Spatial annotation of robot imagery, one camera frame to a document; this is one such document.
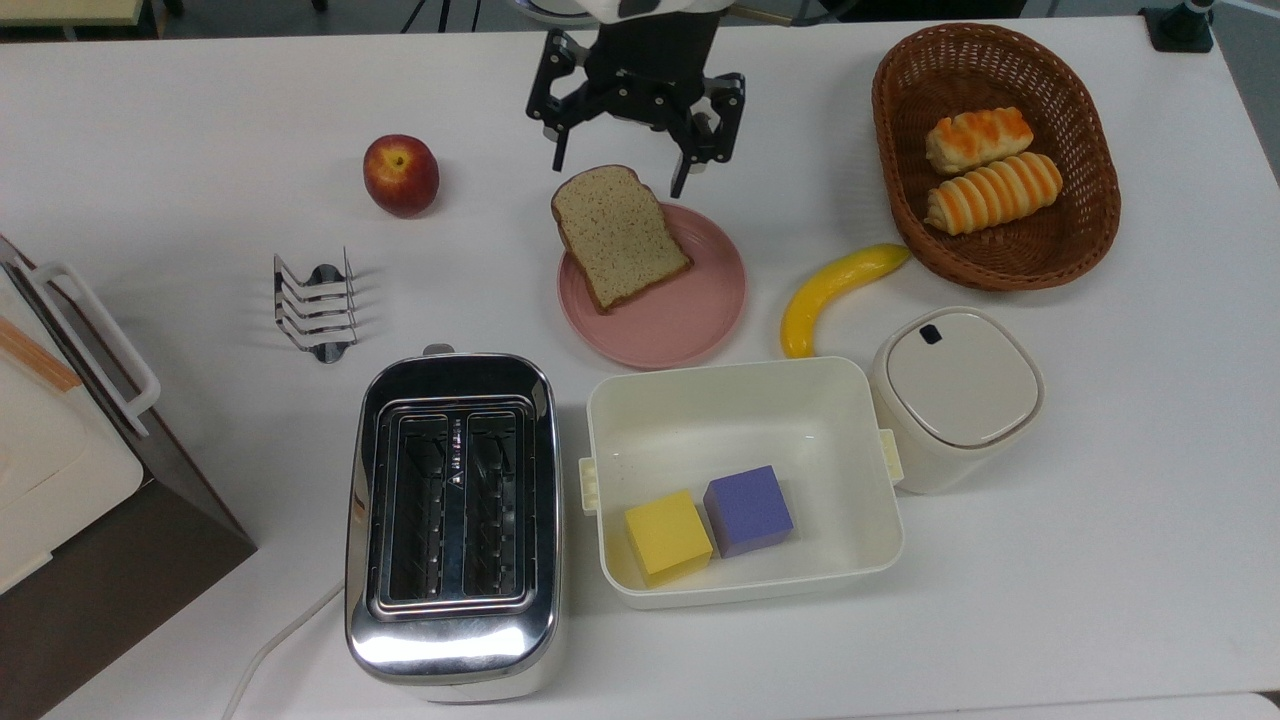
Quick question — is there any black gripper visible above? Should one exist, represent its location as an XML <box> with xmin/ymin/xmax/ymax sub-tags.
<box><xmin>526</xmin><ymin>10</ymin><xmax>747</xmax><ymax>199</ymax></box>

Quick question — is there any brown bread slice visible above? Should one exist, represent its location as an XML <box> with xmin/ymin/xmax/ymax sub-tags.
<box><xmin>550</xmin><ymin>165</ymin><xmax>694</xmax><ymax>315</ymax></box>

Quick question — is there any pink plate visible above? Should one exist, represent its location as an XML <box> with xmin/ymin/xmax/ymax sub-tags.
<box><xmin>558</xmin><ymin>203</ymin><xmax>749</xmax><ymax>370</ymax></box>

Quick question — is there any orange glazed bread roll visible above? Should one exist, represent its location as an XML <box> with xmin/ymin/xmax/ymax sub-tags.
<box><xmin>924</xmin><ymin>106</ymin><xmax>1035</xmax><ymax>177</ymax></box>

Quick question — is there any striped long bread roll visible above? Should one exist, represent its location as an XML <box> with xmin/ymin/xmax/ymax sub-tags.
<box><xmin>923</xmin><ymin>151</ymin><xmax>1064</xmax><ymax>237</ymax></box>

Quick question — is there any red apple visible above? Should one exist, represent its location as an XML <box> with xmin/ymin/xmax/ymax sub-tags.
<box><xmin>362</xmin><ymin>134</ymin><xmax>441</xmax><ymax>219</ymax></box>

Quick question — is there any yellow banana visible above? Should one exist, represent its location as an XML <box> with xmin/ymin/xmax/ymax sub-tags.
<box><xmin>780</xmin><ymin>243</ymin><xmax>913</xmax><ymax>360</ymax></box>

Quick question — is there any white plastic box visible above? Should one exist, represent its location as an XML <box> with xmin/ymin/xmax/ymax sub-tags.
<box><xmin>578</xmin><ymin>356</ymin><xmax>906</xmax><ymax>610</ymax></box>

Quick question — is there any metal toast rack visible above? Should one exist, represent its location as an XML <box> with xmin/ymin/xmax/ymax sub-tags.
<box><xmin>273</xmin><ymin>247</ymin><xmax>361</xmax><ymax>364</ymax></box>

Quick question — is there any purple cube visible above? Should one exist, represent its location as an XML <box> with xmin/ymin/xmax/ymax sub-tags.
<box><xmin>703</xmin><ymin>465</ymin><xmax>795</xmax><ymax>559</ymax></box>

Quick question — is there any yellow cube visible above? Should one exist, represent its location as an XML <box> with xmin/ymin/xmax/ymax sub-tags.
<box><xmin>624</xmin><ymin>489</ymin><xmax>714</xmax><ymax>588</ymax></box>

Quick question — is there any white lidded canister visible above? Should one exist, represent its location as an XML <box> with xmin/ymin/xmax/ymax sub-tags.
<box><xmin>869</xmin><ymin>306</ymin><xmax>1046</xmax><ymax>495</ymax></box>

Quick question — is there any brown wicker basket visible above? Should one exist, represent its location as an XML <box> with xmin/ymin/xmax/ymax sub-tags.
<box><xmin>871</xmin><ymin>23</ymin><xmax>1122</xmax><ymax>293</ymax></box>

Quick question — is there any chrome two-slot toaster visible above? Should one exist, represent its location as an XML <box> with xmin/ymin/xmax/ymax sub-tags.
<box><xmin>345</xmin><ymin>345</ymin><xmax>564</xmax><ymax>704</ymax></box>

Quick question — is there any pale yellow table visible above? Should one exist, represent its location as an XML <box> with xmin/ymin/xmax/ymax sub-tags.
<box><xmin>0</xmin><ymin>0</ymin><xmax>149</xmax><ymax>28</ymax></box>

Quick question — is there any white and brown appliance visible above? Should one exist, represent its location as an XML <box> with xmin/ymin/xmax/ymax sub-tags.
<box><xmin>0</xmin><ymin>235</ymin><xmax>258</xmax><ymax>720</ymax></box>

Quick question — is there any black clamp mount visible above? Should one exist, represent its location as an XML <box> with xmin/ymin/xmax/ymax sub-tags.
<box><xmin>1140</xmin><ymin>0</ymin><xmax>1217</xmax><ymax>54</ymax></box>

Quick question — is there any white toaster cable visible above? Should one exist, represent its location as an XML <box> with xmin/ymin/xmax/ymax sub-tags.
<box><xmin>221</xmin><ymin>583</ymin><xmax>347</xmax><ymax>720</ymax></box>

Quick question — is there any white appliance with handle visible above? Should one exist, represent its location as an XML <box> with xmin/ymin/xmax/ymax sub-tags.
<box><xmin>0</xmin><ymin>258</ymin><xmax>162</xmax><ymax>597</ymax></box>

